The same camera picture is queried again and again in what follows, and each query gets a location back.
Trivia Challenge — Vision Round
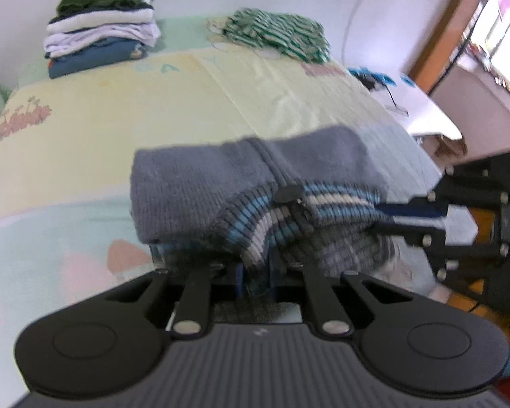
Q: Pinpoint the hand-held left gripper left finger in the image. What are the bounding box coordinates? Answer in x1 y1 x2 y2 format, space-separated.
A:
103 262 244 339

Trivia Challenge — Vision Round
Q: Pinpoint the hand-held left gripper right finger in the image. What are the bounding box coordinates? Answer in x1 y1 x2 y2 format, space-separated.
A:
269 259 413 338

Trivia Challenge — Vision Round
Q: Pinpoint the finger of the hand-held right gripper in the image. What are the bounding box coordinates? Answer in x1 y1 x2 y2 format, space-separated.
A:
364 222 510 284
376 152 510 218

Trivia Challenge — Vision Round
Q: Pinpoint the grey striped sweater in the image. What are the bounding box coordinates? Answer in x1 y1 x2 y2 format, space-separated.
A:
130 125 402 324

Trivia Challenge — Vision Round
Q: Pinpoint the white side table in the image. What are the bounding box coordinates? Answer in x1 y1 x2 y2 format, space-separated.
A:
346 66 464 141

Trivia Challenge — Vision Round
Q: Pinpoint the blue plastic tray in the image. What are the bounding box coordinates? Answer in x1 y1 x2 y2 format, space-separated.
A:
348 66 398 90

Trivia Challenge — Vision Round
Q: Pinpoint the green white striped garment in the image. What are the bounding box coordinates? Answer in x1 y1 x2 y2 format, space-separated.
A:
219 8 330 64

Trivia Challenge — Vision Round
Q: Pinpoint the blue folded garment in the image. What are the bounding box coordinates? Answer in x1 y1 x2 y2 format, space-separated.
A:
47 36 149 79

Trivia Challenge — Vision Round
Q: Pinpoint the white garment with green stripes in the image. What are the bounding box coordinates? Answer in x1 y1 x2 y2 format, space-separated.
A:
47 0 156 35

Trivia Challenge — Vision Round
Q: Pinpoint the black power adapter with cable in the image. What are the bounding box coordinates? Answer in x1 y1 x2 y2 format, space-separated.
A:
363 74 409 115

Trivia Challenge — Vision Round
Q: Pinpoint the wooden door frame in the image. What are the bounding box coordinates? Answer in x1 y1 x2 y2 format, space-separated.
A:
408 0 508 94

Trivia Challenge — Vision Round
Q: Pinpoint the white wall cable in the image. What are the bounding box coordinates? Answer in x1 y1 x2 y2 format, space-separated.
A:
342 0 375 66

